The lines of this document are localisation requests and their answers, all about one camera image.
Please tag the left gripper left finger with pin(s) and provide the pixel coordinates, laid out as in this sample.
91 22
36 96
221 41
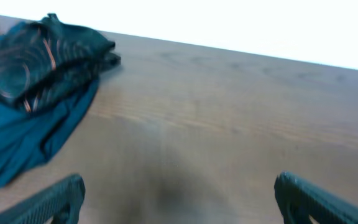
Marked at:
58 203

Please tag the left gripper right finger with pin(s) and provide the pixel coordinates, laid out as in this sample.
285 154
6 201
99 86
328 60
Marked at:
300 201

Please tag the black printed cycling jersey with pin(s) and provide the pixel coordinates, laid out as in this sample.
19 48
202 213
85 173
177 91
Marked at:
45 61

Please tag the folded navy blue garment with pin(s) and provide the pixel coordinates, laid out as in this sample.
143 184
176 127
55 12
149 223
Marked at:
30 141

